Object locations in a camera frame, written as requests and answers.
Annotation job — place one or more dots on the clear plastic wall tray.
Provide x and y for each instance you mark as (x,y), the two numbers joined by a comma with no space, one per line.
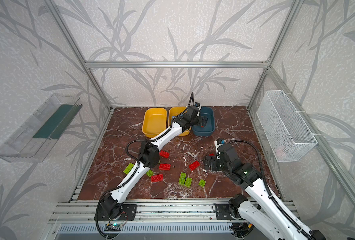
(33,141)

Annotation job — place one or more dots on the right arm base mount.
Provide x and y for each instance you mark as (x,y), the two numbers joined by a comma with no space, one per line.
(223,212)

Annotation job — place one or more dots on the aluminium front rail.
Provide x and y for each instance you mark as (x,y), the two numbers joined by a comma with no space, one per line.
(146,211)

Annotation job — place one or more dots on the white wire mesh basket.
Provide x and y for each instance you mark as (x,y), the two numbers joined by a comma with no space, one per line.
(288,135)

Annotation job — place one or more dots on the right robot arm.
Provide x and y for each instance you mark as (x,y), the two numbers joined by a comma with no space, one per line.
(271,217)

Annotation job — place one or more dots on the left circuit board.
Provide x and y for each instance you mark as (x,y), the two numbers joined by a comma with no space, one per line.
(114,227)

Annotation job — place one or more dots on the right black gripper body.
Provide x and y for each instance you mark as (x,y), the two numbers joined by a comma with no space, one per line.
(214,163)

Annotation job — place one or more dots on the middle yellow plastic bin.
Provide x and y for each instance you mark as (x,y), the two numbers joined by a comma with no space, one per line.
(173,113)

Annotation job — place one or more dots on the small green lego brick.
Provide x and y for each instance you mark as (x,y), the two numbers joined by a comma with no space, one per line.
(202,183)

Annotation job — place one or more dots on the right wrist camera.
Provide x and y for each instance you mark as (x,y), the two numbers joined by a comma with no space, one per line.
(218,143)

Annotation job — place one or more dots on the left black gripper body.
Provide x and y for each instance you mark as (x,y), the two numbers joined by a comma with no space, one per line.
(200,120)

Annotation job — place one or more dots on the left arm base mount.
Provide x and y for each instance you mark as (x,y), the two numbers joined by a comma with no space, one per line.
(124,212)

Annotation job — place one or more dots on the yellow plastic bin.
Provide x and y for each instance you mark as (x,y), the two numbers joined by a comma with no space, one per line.
(173,113)
(154,122)

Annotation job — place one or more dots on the left yellow plastic bin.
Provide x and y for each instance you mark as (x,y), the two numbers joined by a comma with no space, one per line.
(154,122)

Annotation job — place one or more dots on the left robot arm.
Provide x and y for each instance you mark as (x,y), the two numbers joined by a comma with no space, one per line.
(146,154)

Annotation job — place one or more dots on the teal plastic bin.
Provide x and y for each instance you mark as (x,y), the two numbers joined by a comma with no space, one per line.
(210,124)

